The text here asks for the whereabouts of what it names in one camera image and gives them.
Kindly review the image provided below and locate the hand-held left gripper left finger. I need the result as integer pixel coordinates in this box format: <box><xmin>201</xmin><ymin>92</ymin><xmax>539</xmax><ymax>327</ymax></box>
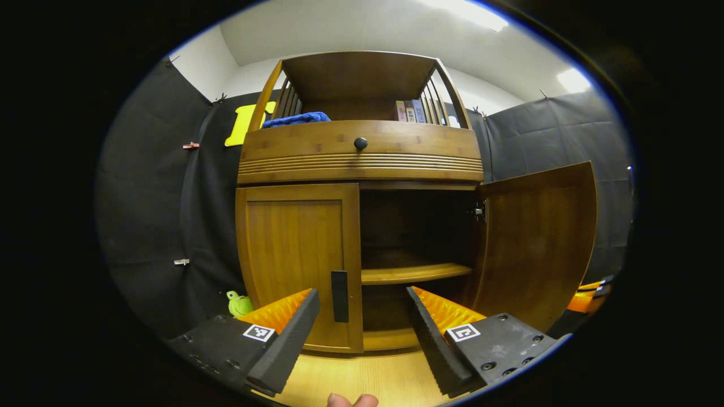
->
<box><xmin>167</xmin><ymin>288</ymin><xmax>321</xmax><ymax>397</ymax></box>

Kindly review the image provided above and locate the black backdrop cloth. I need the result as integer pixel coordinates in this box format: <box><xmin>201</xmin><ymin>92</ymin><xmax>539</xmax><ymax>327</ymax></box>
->
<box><xmin>95</xmin><ymin>57</ymin><xmax>634</xmax><ymax>340</ymax></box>

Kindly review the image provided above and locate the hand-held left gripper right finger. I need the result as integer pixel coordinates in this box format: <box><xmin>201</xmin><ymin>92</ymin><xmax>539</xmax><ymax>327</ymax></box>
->
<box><xmin>406</xmin><ymin>286</ymin><xmax>571</xmax><ymax>398</ymax></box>

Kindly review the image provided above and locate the green frog toy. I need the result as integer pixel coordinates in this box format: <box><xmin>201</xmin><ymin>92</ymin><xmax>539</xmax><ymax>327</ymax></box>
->
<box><xmin>226</xmin><ymin>291</ymin><xmax>254</xmax><ymax>318</ymax></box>

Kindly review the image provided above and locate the wooden cabinet door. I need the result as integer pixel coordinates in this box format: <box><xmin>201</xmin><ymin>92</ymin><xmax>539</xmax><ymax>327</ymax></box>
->
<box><xmin>235</xmin><ymin>183</ymin><xmax>364</xmax><ymax>354</ymax></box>
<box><xmin>472</xmin><ymin>161</ymin><xmax>598</xmax><ymax>333</ymax></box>

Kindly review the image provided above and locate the wooden double-door shoe cabinet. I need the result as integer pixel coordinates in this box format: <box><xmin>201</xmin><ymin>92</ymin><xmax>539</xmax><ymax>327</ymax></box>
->
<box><xmin>235</xmin><ymin>51</ymin><xmax>598</xmax><ymax>354</ymax></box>

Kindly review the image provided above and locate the wooden cabinet drawer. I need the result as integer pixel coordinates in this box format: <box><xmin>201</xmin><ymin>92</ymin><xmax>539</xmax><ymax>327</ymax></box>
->
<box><xmin>238</xmin><ymin>120</ymin><xmax>485</xmax><ymax>184</ymax></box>

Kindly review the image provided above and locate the blue cloth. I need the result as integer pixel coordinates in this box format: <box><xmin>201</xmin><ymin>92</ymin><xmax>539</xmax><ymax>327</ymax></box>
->
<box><xmin>262</xmin><ymin>111</ymin><xmax>331</xmax><ymax>129</ymax></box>

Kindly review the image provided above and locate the small ceiling light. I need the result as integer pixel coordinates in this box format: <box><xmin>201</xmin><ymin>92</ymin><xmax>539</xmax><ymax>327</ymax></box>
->
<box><xmin>557</xmin><ymin>68</ymin><xmax>592</xmax><ymax>94</ymax></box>

